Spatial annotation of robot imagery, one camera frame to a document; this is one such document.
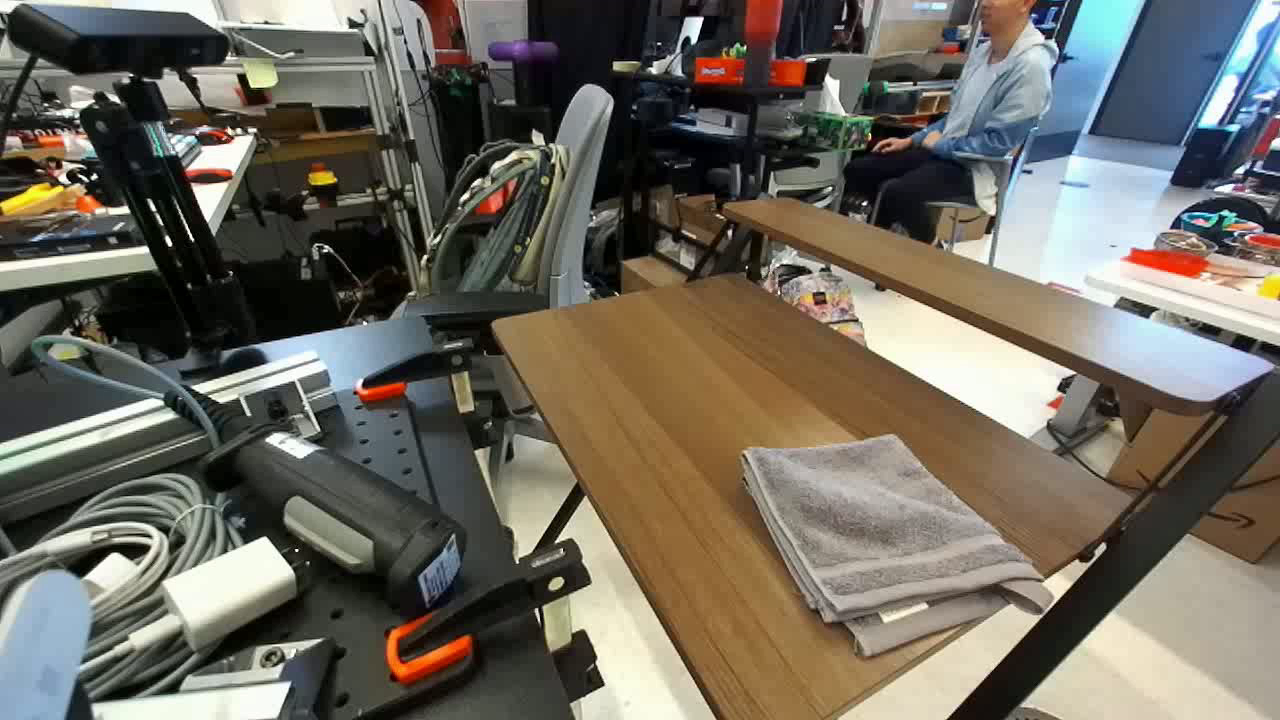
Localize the grey towel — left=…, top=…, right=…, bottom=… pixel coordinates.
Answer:
left=742, top=437, right=1051, bottom=656

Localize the grey office chair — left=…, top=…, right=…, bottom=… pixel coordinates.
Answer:
left=402, top=85, right=615, bottom=329

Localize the black perforated board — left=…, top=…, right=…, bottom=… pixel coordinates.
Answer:
left=198, top=316, right=607, bottom=720

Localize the black handheld scanner tool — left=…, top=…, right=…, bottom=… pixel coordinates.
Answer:
left=231, top=431, right=464, bottom=614

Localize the black orange bar clamp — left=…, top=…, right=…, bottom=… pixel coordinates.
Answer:
left=383, top=539, right=594, bottom=686

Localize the seated person in blue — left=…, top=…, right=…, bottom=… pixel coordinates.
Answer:
left=846, top=0, right=1056, bottom=241

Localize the white power adapter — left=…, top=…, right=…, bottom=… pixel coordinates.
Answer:
left=166, top=537, right=295, bottom=649

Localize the white workbench at left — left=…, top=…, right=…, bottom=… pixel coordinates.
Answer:
left=0, top=128, right=259, bottom=297

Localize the wooden raised shelf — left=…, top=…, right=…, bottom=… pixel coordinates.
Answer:
left=724, top=195, right=1278, bottom=410

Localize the white side table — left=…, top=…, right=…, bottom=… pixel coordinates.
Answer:
left=1088, top=249, right=1280, bottom=343

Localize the cardboard box under table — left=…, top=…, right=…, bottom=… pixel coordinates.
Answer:
left=1110, top=404, right=1280, bottom=567

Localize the grey cable bundle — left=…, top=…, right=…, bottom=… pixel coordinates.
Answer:
left=0, top=467, right=247, bottom=705

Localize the black camera tripod stand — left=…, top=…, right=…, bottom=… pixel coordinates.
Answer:
left=82, top=71, right=258, bottom=350

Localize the black table leg frame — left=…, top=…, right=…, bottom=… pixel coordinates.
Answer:
left=950, top=377, right=1280, bottom=720

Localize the aluminium extrusion rail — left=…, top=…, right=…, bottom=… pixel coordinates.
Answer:
left=0, top=350, right=338, bottom=522

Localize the black camera on stand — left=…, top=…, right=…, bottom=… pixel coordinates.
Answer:
left=5, top=2, right=229, bottom=77

